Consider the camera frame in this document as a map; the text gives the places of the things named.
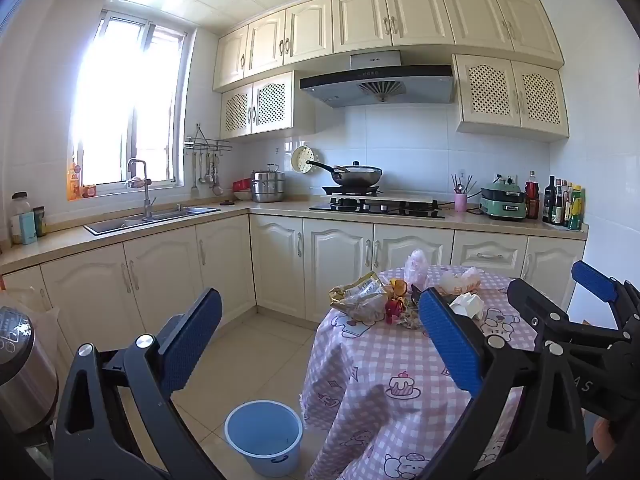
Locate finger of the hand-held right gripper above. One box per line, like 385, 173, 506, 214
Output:
571, 260, 640, 331
506, 277, 573, 346

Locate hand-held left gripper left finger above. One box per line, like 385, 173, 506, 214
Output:
52, 287, 223, 480

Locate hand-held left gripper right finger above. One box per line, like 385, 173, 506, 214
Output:
415, 287, 588, 480

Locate white paper cup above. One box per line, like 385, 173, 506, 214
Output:
449, 293, 486, 320

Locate white plastic bag orange print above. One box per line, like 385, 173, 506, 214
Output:
439, 266, 484, 297

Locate blue plastic bucket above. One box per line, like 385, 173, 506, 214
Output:
224, 400, 304, 478

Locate person's right hand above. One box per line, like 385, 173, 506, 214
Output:
592, 417, 640, 466

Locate green yellow plastic bottle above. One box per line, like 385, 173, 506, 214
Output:
569, 185, 584, 231

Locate tall dark glass bottle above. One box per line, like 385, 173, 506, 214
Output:
544, 175, 557, 224

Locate pink checkered tablecloth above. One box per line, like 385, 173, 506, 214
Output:
300, 264, 576, 480

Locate red cap sauce bottle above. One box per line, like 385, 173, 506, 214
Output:
525, 170, 541, 220

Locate green electric cooker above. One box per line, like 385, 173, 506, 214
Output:
480, 183, 527, 221

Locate stainless steel sink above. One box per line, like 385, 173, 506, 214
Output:
84, 205, 221, 236

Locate cream base cabinets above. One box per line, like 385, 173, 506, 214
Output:
0, 200, 590, 376

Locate large clear plastic bag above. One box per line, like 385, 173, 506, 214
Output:
20, 287, 63, 356

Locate black gas stove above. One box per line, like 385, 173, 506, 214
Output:
309, 197, 446, 220

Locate metal faucet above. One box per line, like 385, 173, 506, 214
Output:
126, 158, 157, 221

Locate hanging metal skimmer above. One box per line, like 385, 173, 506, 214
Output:
208, 152, 224, 196

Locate stainless steel electric cooker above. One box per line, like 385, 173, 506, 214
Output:
0, 305, 60, 436

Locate stainless steel steamer pot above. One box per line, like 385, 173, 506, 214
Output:
250, 163, 287, 203

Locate wok with lid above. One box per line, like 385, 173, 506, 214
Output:
306, 160, 383, 187

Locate orange bottle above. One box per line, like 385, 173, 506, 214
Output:
67, 162, 83, 201

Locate large lattice door cabinet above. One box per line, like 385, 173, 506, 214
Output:
452, 53, 571, 142

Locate cream perforated colander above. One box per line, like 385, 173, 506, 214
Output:
291, 145, 319, 175

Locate clear jar black lid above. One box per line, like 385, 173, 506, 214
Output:
11, 192, 31, 246

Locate small lattice door cabinet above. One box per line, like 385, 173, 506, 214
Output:
220, 71, 317, 141

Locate kitchen window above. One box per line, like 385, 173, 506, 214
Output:
70, 10, 193, 193

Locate range hood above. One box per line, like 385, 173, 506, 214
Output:
299, 50, 455, 109

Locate wall utensil rack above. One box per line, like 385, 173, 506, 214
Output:
183, 122, 233, 156

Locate cream upper wall cabinets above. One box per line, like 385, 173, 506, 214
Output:
212, 0, 566, 93

